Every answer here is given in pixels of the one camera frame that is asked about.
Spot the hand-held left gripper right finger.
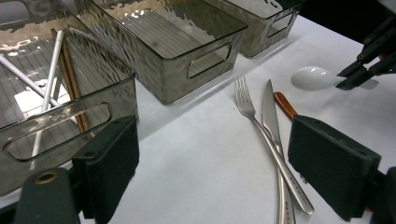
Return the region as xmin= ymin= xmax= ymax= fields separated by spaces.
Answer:
xmin=288 ymin=114 xmax=382 ymax=222

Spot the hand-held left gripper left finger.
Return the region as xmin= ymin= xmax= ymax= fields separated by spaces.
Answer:
xmin=72 ymin=115 xmax=140 ymax=224

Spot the white ceramic spoon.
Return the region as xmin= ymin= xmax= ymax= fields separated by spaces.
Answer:
xmin=290 ymin=65 xmax=380 ymax=92

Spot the clear grey plastic bin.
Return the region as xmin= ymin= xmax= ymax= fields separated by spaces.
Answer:
xmin=73 ymin=0 xmax=249 ymax=105
xmin=0 ymin=0 xmax=140 ymax=198
xmin=204 ymin=0 xmax=305 ymax=59

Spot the brown wooden spoon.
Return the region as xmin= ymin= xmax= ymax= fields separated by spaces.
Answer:
xmin=273 ymin=91 xmax=299 ymax=121

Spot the metal knife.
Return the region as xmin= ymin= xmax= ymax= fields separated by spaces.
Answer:
xmin=262 ymin=78 xmax=297 ymax=224

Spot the brown wooden chopstick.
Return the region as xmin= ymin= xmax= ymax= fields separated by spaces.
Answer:
xmin=62 ymin=40 xmax=93 ymax=139
xmin=49 ymin=27 xmax=90 ymax=134

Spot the white chopstick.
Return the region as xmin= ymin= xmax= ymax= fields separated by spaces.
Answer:
xmin=29 ymin=30 xmax=65 ymax=171
xmin=0 ymin=55 xmax=80 ymax=125

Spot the metal fork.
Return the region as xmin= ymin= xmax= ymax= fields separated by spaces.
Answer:
xmin=233 ymin=75 xmax=316 ymax=217

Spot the black curtain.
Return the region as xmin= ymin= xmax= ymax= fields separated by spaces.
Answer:
xmin=298 ymin=0 xmax=387 ymax=45

